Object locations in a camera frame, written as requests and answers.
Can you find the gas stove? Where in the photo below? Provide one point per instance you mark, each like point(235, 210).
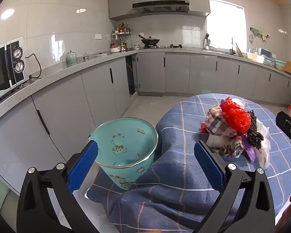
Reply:
point(165, 47)

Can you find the grey speckled countertop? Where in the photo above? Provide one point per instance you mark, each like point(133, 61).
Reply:
point(63, 70)

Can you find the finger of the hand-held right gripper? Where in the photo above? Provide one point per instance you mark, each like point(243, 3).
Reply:
point(289, 128)

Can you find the dark purple foam net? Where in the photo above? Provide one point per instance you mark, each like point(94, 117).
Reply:
point(254, 131)

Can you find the teal basin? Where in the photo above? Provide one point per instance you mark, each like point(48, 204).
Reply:
point(279, 65)

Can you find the green kettle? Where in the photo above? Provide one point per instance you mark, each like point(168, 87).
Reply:
point(71, 58)

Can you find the large plaid cloth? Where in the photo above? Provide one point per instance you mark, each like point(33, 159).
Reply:
point(218, 123)

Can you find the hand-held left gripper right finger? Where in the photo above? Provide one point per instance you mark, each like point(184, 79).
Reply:
point(208, 165)

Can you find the small plaid cloth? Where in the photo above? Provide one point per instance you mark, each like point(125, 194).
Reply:
point(232, 146)

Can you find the blue plaid tablecloth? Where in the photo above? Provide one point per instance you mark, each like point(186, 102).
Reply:
point(184, 131)

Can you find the striped paper cup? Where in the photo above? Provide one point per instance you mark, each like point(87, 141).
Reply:
point(238, 103)

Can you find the white sponge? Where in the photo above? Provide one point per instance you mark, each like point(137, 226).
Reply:
point(214, 141)

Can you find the white wall socket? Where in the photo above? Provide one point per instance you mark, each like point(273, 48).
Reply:
point(98, 36)

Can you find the utensil holder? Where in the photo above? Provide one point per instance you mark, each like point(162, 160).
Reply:
point(207, 43)

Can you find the black wok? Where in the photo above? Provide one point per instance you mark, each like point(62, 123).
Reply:
point(150, 40)

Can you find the white jar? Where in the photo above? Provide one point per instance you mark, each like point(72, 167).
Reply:
point(136, 47)

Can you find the white bowl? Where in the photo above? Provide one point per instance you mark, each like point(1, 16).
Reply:
point(115, 50)

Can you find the teal cartoon print bin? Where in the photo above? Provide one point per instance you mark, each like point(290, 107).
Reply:
point(126, 136)

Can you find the microwave oven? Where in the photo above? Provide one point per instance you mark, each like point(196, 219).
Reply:
point(0, 70)

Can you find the white basin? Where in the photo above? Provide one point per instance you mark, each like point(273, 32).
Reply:
point(254, 57)

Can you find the window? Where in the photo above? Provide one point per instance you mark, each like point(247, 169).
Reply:
point(225, 24)

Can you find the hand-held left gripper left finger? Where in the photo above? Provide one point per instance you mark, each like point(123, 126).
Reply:
point(83, 167)

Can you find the wall hooks with hanging items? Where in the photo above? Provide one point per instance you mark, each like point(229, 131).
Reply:
point(258, 32)

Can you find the red foam fruit net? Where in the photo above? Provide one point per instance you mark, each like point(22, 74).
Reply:
point(235, 116)

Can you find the metal canister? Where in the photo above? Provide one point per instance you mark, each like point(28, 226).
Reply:
point(86, 58)

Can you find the leaning cutting board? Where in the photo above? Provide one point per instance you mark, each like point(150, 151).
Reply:
point(238, 51)

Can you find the blue storage box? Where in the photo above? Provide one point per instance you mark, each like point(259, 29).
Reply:
point(268, 57)

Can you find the grey base cabinets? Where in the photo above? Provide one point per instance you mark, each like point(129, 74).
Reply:
point(63, 97)

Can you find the clear plastic bag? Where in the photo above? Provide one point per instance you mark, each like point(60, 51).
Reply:
point(264, 150)

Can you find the metal spice rack with bottles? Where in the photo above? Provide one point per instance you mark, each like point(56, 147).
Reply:
point(121, 32)

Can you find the range hood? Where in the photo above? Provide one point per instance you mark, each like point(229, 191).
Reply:
point(160, 6)

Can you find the faucet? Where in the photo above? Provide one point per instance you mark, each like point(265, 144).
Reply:
point(231, 47)

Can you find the red wrapper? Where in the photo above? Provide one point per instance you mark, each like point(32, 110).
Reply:
point(203, 126)

